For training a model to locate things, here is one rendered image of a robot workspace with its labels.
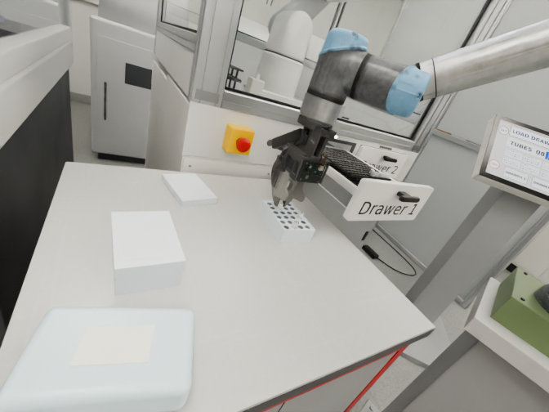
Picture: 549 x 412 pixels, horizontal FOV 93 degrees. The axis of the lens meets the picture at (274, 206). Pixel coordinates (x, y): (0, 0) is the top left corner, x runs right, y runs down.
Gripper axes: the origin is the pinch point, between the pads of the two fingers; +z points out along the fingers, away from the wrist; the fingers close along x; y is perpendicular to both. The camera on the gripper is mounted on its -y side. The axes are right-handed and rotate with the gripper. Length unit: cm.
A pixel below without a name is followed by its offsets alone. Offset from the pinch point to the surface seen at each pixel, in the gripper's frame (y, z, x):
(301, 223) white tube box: 7.1, 1.9, 3.1
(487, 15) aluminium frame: -27, -64, 75
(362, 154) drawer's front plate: -24, -8, 46
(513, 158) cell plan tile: -3, -24, 107
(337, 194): 1.6, -3.6, 15.5
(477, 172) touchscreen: -7, -15, 94
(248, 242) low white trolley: 8.9, 5.4, -10.1
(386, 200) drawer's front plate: 8.8, -6.7, 25.0
